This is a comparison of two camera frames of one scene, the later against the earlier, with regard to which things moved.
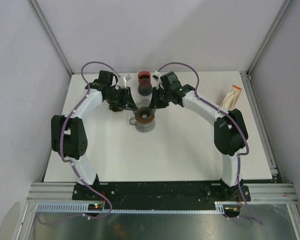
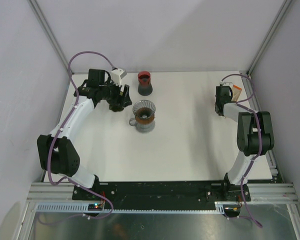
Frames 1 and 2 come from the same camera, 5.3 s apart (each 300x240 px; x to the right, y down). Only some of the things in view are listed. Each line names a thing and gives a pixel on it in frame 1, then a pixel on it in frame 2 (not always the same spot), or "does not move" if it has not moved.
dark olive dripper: x=113 y=106 does not move
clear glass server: x=143 y=127 does not move
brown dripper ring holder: x=144 y=115 does not move
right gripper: x=155 y=104 -> x=217 y=100
